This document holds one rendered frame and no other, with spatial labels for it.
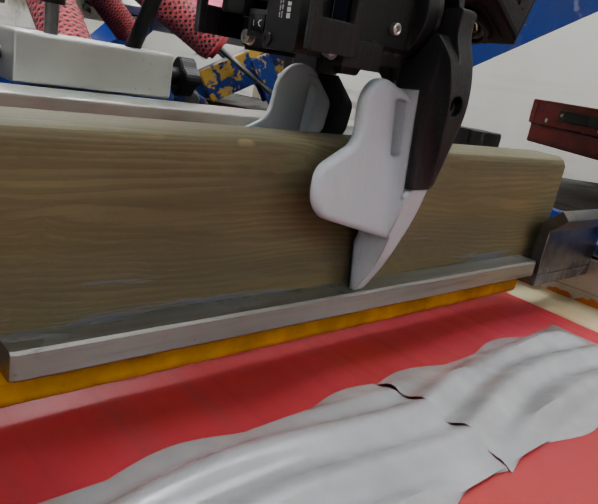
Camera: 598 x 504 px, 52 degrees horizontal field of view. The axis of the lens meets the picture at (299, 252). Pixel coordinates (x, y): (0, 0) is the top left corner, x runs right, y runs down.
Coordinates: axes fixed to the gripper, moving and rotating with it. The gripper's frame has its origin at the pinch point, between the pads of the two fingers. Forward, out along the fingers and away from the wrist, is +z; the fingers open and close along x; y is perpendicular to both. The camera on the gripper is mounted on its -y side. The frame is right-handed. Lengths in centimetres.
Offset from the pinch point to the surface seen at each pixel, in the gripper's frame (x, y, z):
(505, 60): -111, -200, -20
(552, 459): 11.9, -1.9, 5.3
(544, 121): -43, -105, -4
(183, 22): -59, -26, -10
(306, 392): 3.5, 4.1, 5.2
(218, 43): -56, -31, -8
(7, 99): -21.0, 8.6, -2.9
